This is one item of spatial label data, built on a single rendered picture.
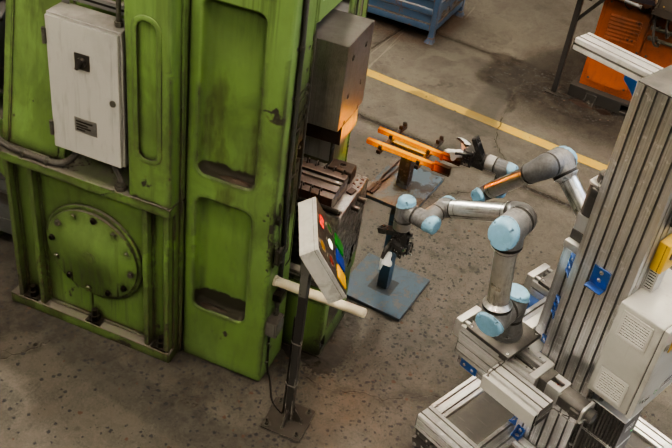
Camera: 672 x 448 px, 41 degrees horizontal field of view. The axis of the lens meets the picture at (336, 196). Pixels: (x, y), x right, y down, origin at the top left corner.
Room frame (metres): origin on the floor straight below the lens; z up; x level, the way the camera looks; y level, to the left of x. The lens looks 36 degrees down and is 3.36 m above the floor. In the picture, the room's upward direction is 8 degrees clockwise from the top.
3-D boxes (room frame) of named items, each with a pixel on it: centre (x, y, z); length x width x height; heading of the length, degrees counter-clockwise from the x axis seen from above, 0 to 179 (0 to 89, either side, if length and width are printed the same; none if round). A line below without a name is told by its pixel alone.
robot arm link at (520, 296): (2.72, -0.76, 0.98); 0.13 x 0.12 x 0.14; 145
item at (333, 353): (3.33, -0.06, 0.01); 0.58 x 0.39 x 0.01; 162
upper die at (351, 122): (3.41, 0.19, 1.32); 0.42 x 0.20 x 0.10; 72
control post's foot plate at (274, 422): (2.78, 0.08, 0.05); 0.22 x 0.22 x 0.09; 72
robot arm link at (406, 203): (2.90, -0.29, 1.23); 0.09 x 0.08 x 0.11; 55
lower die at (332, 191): (3.41, 0.19, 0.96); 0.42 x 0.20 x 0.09; 72
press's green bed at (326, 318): (3.46, 0.18, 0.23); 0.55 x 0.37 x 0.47; 72
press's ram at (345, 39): (3.45, 0.17, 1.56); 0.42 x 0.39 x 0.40; 72
